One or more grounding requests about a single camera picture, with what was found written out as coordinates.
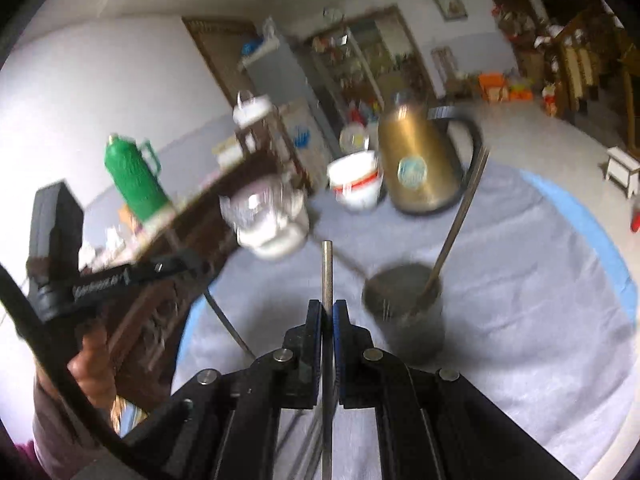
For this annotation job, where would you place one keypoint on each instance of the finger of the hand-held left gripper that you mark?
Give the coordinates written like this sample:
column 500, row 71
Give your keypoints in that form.
column 175, row 267

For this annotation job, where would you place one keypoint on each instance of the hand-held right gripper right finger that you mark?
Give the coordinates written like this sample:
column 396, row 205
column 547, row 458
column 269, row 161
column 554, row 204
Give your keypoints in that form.
column 340, row 330

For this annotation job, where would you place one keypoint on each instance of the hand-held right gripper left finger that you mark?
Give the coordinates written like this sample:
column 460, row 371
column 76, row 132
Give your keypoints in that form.
column 315, row 330

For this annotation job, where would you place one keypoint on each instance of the grey utensil holder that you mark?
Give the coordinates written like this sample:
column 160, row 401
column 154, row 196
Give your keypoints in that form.
column 415, row 332

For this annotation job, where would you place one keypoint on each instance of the bundle of dark chopsticks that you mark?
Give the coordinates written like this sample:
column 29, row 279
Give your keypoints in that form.
column 460, row 220

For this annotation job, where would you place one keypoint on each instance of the person's left forearm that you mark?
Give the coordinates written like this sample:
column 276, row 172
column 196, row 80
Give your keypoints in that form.
column 60, row 435

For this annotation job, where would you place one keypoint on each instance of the person's left hand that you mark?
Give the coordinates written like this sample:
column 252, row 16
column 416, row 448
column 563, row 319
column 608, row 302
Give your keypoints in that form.
column 95, row 365

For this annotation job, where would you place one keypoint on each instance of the dark wooden sideboard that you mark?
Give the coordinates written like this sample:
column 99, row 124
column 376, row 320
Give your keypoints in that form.
column 160, row 320

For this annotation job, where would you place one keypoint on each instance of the green thermos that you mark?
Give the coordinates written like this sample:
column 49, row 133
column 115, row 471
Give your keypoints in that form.
column 132, row 180

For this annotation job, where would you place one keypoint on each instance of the white pot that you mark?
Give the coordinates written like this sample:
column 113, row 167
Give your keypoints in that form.
column 280, row 240

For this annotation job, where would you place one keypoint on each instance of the clear plastic bag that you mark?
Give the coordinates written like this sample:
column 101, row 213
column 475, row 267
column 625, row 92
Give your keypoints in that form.
column 255, row 207

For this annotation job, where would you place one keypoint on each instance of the white bowl with red print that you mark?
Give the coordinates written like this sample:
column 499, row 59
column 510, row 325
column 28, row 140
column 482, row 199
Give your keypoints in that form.
column 355, row 185

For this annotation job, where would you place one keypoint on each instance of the dark wooden chair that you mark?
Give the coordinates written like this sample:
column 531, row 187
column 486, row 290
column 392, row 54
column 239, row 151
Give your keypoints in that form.
column 272, row 152

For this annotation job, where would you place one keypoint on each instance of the white chest freezer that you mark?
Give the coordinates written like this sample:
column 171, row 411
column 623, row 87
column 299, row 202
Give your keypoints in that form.
column 302, row 135

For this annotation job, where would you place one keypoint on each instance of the round pale disc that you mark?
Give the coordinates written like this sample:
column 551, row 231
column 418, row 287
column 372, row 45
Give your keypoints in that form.
column 354, row 139

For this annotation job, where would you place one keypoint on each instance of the gold electric kettle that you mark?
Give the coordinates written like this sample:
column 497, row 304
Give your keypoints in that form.
column 425, row 145

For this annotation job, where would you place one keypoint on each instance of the wooden door with curtain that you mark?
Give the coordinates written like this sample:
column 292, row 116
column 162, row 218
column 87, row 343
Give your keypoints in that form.
column 220, row 55

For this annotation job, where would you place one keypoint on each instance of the silver fridge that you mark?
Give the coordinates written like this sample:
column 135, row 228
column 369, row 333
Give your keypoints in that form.
column 285, row 75

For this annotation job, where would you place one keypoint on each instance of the blue table cover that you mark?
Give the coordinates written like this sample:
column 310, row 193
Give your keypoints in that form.
column 590, row 225

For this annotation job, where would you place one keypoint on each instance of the brown wooden chair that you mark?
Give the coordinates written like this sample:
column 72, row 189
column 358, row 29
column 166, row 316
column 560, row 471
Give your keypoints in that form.
column 447, row 67

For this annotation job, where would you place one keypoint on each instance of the orange box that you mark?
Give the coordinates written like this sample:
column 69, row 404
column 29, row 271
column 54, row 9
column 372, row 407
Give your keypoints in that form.
column 492, row 87

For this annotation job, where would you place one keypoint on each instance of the white stool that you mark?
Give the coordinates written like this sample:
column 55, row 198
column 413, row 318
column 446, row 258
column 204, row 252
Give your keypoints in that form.
column 622, row 167

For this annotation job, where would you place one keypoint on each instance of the framed picture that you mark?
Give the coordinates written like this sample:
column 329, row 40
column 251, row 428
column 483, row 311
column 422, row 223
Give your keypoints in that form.
column 450, row 6

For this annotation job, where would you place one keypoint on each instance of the wooden staircase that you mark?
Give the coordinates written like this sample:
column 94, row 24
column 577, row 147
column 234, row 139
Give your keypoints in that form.
column 590, row 60

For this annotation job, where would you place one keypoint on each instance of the kitchen doorway frame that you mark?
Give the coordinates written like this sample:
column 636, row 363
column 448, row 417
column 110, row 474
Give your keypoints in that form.
column 370, row 60

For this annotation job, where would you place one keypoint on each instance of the round wall clock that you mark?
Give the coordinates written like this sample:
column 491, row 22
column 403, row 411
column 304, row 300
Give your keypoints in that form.
column 333, row 15

